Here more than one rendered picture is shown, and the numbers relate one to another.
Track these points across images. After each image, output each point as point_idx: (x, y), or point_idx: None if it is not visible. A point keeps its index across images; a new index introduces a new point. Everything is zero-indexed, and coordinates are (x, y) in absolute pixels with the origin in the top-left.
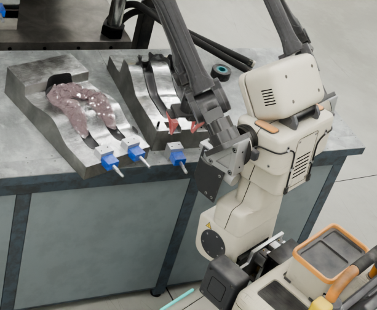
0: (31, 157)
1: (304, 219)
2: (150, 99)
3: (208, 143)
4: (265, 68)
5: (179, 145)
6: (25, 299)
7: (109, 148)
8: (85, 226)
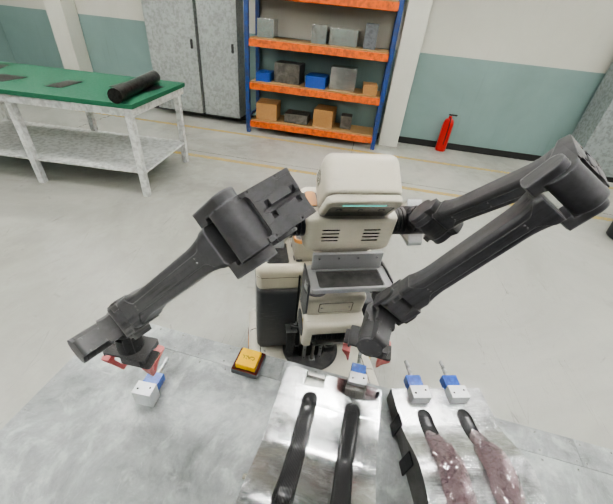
0: (535, 458)
1: None
2: (355, 457)
3: (384, 283)
4: (396, 166)
5: (352, 375)
6: None
7: (452, 389)
8: None
